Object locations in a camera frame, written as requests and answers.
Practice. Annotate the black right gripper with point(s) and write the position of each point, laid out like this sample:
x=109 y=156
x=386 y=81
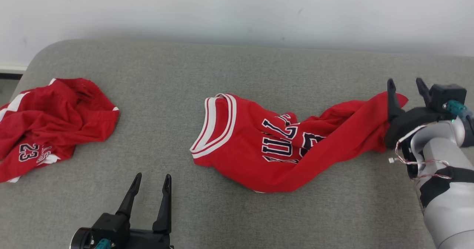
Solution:
x=407 y=121

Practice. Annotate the white black wall baseboard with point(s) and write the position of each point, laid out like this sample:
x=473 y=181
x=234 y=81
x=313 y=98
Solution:
x=11 y=71

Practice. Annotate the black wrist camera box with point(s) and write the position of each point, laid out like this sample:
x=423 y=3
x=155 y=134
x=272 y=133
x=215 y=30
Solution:
x=446 y=93
x=111 y=226

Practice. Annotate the red basketball shorts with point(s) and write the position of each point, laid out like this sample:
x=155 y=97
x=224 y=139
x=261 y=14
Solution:
x=55 y=119

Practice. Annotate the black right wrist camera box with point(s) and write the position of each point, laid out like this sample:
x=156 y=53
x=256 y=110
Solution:
x=446 y=93

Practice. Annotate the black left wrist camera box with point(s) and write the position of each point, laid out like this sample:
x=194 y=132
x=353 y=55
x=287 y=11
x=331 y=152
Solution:
x=111 y=226

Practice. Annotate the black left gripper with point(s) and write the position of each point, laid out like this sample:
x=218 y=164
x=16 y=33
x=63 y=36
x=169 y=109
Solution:
x=152 y=241

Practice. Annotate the red white-sleeved basketball jersey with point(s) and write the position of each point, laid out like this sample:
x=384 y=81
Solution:
x=240 y=156

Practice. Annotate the grey fabric sofa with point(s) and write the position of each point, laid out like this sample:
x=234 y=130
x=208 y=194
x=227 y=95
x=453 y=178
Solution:
x=155 y=75

